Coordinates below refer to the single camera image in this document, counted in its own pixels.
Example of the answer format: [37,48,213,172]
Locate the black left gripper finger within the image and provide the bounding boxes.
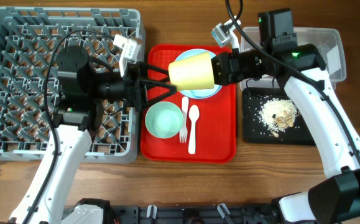
[141,79,177,106]
[141,62,170,82]

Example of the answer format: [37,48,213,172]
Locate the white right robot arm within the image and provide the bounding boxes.
[211,9,360,223]

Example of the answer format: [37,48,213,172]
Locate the rice and peanut shells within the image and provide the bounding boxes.
[255,96,300,138]

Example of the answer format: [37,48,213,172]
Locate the black tray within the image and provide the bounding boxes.
[242,87,315,146]

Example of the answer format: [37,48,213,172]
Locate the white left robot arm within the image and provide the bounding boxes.
[9,45,177,223]

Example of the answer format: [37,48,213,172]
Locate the white plastic spoon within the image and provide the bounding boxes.
[188,105,200,154]

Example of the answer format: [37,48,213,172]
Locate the grey dishwasher rack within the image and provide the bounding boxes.
[0,7,145,161]

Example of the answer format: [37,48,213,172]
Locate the yellow plastic cup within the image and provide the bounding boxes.
[168,52,215,91]

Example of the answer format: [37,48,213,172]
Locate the green bowl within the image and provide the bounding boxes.
[144,101,183,139]

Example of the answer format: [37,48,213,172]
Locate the white plastic fork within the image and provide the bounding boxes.
[179,96,189,143]

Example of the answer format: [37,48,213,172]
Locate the clear plastic bin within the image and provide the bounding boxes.
[240,27,347,90]

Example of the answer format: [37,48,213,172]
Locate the large light blue plate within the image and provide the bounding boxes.
[173,48,224,100]

